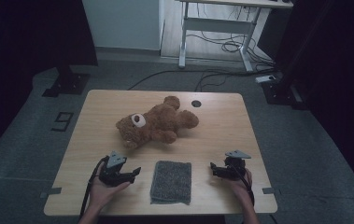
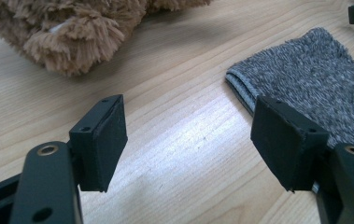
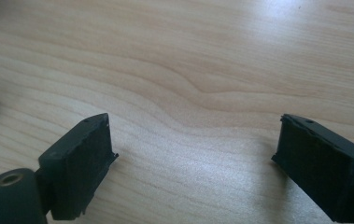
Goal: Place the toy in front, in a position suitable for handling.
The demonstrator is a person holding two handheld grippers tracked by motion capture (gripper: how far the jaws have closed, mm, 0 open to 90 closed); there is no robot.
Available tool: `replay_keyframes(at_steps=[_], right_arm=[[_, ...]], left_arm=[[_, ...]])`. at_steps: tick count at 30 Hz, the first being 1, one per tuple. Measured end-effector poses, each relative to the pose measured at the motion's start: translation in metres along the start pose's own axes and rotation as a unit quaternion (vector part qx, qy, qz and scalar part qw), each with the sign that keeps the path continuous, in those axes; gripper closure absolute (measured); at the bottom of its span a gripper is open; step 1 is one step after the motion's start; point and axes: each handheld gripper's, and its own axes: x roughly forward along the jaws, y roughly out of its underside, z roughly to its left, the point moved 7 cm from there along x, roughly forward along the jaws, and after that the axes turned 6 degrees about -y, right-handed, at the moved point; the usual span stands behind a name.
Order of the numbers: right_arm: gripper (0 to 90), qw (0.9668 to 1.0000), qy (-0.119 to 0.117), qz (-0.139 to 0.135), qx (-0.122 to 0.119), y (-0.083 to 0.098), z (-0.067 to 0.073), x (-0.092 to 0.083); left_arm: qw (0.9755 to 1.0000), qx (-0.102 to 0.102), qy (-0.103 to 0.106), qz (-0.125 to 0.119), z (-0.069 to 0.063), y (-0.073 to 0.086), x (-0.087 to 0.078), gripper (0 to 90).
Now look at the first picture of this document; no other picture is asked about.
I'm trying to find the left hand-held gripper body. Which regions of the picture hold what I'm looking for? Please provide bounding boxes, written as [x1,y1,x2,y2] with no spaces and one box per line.
[98,150,127,188]

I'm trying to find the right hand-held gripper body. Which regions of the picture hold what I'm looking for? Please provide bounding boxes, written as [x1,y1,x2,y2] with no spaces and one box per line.
[224,149,252,181]

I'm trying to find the grey fluffy towel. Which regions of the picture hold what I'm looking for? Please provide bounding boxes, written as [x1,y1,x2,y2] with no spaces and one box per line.
[149,160,193,206]

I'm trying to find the brown teddy bear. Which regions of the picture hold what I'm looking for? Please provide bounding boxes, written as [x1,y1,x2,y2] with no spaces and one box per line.
[115,95,200,149]

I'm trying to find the person's right hand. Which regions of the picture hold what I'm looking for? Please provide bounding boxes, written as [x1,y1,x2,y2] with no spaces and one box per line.
[227,167,255,206]

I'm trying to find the person's left hand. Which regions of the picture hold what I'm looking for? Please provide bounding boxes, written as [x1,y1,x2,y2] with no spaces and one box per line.
[89,164,132,213]

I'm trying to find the grey tape strip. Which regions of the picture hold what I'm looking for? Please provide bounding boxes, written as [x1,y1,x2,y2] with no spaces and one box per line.
[39,187,63,199]
[262,187,282,195]

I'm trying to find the black stand base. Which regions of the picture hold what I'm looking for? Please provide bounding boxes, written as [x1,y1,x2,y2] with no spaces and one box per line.
[261,73,309,110]
[42,64,91,98]

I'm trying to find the white power strip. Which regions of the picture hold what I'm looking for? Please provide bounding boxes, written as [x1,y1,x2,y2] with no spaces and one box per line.
[255,75,276,84]

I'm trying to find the dark curtain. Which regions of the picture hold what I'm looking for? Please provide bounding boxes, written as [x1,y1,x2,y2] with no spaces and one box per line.
[0,0,99,162]
[274,0,354,200]

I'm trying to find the right hand-held gripper black cable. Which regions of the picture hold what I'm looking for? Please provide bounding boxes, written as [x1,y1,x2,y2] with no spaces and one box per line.
[230,164,256,207]

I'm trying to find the hand-held gripper black cable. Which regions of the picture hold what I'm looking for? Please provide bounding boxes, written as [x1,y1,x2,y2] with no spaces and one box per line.
[79,155,110,218]
[230,164,256,207]

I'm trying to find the left hand-held gripper black cable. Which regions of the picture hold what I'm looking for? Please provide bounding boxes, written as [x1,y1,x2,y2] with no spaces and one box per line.
[79,155,110,218]

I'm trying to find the long black floor cable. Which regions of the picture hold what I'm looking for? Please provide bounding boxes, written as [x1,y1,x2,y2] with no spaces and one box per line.
[127,68,278,91]

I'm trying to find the tangle of black cables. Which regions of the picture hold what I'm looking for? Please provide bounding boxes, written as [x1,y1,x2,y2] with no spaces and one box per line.
[186,3,276,68]

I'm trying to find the white metal desk frame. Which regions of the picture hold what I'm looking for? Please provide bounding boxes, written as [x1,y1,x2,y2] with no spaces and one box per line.
[175,0,294,73]

